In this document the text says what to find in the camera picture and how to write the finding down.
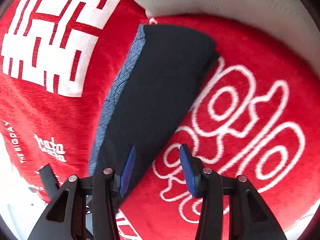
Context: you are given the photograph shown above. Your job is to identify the black pants with grey waistband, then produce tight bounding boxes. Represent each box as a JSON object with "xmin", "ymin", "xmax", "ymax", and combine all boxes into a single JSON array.
[{"xmin": 89, "ymin": 24, "xmax": 219, "ymax": 190}]

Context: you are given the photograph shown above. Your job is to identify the red blanket with white characters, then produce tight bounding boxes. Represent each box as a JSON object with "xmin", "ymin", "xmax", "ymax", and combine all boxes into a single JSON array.
[{"xmin": 1, "ymin": 0, "xmax": 319, "ymax": 239}]

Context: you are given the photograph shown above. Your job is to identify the white pillow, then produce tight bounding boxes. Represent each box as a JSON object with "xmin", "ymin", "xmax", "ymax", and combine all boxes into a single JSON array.
[{"xmin": 134, "ymin": 0, "xmax": 319, "ymax": 74}]

